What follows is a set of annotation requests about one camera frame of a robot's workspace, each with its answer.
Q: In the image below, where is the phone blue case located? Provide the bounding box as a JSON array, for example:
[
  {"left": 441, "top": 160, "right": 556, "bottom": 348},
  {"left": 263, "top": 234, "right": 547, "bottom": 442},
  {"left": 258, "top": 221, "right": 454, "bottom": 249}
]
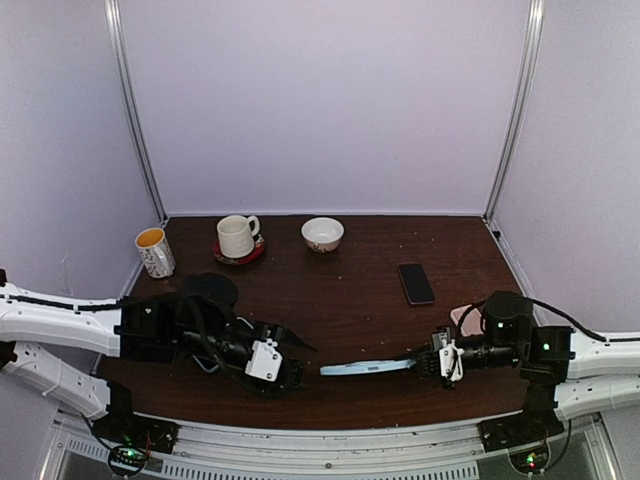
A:
[
  {"left": 319, "top": 359, "right": 401, "bottom": 377},
  {"left": 193, "top": 356, "right": 220, "bottom": 374}
]

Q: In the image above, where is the pink phone case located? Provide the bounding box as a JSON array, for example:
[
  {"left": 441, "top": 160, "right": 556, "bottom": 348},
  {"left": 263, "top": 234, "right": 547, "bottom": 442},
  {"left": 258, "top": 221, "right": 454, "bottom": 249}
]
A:
[{"left": 449, "top": 304, "right": 484, "bottom": 338}]

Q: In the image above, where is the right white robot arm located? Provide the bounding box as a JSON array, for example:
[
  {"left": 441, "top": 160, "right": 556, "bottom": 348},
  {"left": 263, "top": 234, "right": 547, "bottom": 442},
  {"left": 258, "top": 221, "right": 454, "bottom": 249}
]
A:
[{"left": 393, "top": 291, "right": 639, "bottom": 442}]

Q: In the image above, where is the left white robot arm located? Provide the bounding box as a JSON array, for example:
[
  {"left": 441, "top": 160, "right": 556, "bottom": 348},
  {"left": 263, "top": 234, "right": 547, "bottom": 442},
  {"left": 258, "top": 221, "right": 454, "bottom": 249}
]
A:
[{"left": 1, "top": 273, "right": 309, "bottom": 444}]

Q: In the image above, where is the red patterned coaster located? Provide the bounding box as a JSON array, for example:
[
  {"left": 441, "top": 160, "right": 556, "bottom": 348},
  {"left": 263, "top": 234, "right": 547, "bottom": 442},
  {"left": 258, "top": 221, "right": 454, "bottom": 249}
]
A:
[{"left": 212, "top": 234, "right": 266, "bottom": 266}]

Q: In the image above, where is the white ceramic bowl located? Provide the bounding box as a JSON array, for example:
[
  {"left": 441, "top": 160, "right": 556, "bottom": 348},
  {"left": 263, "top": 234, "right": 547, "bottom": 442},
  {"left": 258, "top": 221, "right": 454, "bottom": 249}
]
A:
[{"left": 301, "top": 217, "right": 345, "bottom": 254}]

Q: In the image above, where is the cream ribbed mug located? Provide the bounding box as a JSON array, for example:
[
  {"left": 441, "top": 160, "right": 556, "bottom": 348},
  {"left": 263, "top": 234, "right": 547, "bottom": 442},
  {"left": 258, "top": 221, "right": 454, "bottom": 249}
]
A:
[{"left": 216, "top": 215, "right": 261, "bottom": 259}]

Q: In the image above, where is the white mug orange inside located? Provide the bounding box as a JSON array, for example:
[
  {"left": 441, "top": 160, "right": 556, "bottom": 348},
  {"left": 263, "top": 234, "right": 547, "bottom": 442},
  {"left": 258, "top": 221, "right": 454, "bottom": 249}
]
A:
[{"left": 135, "top": 228, "right": 176, "bottom": 279}]

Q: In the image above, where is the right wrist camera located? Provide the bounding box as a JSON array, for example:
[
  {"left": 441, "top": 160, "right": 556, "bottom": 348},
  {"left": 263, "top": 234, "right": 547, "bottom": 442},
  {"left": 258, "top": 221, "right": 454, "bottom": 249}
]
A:
[{"left": 438, "top": 340, "right": 464, "bottom": 390}]

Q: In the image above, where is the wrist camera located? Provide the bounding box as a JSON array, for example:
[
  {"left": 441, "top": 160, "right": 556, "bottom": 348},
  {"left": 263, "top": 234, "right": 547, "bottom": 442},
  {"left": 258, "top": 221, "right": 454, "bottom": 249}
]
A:
[
  {"left": 438, "top": 340, "right": 464, "bottom": 390},
  {"left": 244, "top": 339, "right": 283, "bottom": 382}
]

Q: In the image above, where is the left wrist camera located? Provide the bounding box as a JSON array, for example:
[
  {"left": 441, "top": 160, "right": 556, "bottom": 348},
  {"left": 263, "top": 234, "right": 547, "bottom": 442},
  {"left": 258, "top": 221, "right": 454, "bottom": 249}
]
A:
[{"left": 244, "top": 339, "right": 283, "bottom": 382}]

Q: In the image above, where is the front aluminium rail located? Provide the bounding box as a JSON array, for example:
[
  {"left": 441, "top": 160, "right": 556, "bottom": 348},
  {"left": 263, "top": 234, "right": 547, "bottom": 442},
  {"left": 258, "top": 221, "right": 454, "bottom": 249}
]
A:
[{"left": 34, "top": 407, "right": 623, "bottom": 479}]

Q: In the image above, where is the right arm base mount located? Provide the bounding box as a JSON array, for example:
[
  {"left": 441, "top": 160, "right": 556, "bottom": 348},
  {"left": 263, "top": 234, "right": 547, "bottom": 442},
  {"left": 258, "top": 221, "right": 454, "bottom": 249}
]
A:
[{"left": 478, "top": 408, "right": 565, "bottom": 477}]

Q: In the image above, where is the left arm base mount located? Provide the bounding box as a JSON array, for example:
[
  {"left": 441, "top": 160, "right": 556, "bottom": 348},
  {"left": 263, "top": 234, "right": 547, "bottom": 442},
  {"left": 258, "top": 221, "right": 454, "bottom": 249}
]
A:
[{"left": 83, "top": 404, "right": 179, "bottom": 479}]

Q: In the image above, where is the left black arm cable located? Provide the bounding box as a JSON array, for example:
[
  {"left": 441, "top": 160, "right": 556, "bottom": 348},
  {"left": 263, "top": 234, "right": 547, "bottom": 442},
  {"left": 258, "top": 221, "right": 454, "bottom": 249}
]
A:
[{"left": 0, "top": 292, "right": 251, "bottom": 391}]

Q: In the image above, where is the right aluminium frame post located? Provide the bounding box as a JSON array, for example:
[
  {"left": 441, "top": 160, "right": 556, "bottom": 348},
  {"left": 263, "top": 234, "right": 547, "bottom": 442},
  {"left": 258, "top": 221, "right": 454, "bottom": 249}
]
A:
[{"left": 483, "top": 0, "right": 545, "bottom": 225}]

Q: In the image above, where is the aluminium frame post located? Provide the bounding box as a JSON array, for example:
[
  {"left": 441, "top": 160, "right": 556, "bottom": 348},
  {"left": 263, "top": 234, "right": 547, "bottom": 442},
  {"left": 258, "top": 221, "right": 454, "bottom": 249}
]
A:
[
  {"left": 483, "top": 0, "right": 545, "bottom": 225},
  {"left": 104, "top": 0, "right": 169, "bottom": 225}
]

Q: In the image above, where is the left aluminium frame post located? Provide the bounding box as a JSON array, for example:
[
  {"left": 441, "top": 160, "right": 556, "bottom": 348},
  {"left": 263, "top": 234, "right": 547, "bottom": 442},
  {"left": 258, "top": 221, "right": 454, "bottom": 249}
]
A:
[{"left": 104, "top": 0, "right": 169, "bottom": 225}]

